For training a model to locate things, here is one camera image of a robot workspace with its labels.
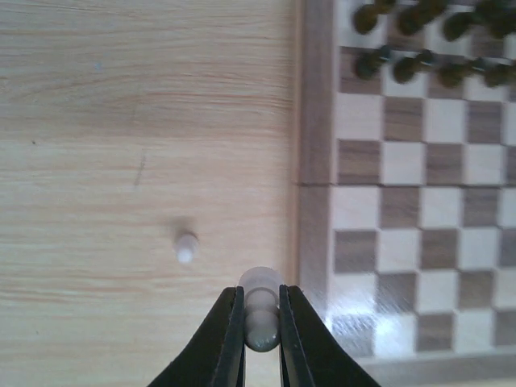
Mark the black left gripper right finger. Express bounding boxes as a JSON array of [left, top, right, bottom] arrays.
[[279, 285, 379, 387]]

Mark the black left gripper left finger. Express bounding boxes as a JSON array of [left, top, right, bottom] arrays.
[[149, 286, 245, 387]]

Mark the light pawn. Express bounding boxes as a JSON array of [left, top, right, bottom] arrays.
[[174, 231, 198, 264], [239, 266, 283, 352]]

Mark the wooden chess board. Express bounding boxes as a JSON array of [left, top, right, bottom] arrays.
[[296, 1, 515, 386]]

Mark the dark pawn left second row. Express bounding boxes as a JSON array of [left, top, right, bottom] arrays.
[[354, 44, 392, 80]]

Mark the dark rook back left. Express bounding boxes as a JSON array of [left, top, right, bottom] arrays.
[[352, 0, 397, 35]]

